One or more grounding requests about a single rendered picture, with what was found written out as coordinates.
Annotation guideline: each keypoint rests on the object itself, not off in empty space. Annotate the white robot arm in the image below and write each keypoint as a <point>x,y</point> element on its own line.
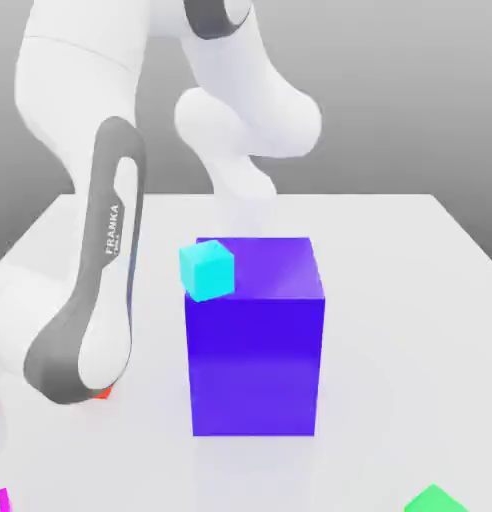
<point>90,80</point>

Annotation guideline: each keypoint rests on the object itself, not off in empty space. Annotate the small cyan cube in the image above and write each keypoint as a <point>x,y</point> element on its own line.
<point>208,272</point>

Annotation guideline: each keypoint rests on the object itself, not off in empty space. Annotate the small red cube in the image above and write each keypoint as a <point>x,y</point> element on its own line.
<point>103,393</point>

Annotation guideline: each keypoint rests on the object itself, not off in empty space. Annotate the small green cube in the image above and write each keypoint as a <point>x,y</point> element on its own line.
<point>434,500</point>

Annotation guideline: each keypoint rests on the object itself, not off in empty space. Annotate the small magenta cube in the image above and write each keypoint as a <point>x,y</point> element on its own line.
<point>4,500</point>

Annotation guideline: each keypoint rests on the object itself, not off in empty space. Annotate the large blue box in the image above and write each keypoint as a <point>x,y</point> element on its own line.
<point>254,360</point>

